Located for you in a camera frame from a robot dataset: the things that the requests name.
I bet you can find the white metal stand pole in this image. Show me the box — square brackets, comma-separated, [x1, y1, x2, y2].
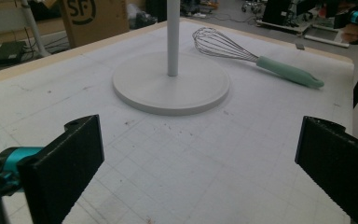
[20, 0, 51, 59]

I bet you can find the white grid mat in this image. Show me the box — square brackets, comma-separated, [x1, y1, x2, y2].
[0, 20, 355, 224]

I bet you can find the flat black device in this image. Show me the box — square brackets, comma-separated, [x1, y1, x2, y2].
[0, 40, 28, 66]

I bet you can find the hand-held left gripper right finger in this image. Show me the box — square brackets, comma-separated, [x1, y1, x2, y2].
[294, 116, 358, 224]

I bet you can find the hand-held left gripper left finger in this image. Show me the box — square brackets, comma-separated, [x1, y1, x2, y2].
[17, 114, 104, 224]

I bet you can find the whisk with green handle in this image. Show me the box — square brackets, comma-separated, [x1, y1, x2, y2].
[192, 26, 325, 89]

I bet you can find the brown cardboard box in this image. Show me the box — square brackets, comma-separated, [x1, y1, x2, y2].
[57, 0, 131, 49]

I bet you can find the white hook stand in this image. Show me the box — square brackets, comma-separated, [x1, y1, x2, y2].
[111, 0, 231, 117]

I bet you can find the aluminium frame rail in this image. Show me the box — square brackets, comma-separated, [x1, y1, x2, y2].
[303, 33, 351, 49]

